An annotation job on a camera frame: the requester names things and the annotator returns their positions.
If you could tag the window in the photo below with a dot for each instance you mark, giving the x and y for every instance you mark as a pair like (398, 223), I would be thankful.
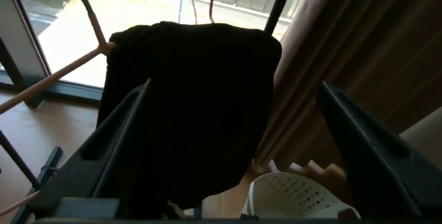
(138, 6)

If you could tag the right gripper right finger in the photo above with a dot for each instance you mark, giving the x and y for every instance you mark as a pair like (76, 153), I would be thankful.
(380, 175)

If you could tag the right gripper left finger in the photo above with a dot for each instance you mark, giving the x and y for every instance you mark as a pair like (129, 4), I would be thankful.
(72, 182)

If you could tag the white laundry basket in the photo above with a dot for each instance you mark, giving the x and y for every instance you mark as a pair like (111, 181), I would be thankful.
(293, 196)

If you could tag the brown curtain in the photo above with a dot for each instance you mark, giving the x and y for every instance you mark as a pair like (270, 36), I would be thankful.
(345, 44)

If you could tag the black clothes rack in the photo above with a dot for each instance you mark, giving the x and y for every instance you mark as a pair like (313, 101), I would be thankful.
(278, 6)

